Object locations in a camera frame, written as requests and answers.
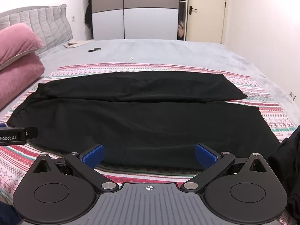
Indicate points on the upper pink pillow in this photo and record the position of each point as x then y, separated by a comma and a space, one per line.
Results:
16, 41

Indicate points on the pink pillow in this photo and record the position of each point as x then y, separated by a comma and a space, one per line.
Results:
18, 76
16, 41

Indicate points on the grey padded headboard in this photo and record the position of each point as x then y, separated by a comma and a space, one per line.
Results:
50, 24

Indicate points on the patterned red green blanket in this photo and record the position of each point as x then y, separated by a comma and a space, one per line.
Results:
16, 160

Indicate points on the cream door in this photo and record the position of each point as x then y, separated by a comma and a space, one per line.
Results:
205, 20

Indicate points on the grey bed sheet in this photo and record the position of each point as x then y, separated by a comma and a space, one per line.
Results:
168, 52

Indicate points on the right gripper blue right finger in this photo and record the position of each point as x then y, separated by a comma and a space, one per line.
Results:
206, 156

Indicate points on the beige cloth on bed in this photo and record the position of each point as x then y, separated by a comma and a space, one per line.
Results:
74, 44

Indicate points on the small black object on bed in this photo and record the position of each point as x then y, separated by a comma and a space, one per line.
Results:
95, 49

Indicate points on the white grey wardrobe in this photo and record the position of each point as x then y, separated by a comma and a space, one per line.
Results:
135, 19

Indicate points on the black pants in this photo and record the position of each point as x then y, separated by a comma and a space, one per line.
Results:
151, 118

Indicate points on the lower pink pillow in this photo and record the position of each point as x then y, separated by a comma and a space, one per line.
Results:
18, 76

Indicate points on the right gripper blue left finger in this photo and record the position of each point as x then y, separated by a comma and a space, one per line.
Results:
93, 156

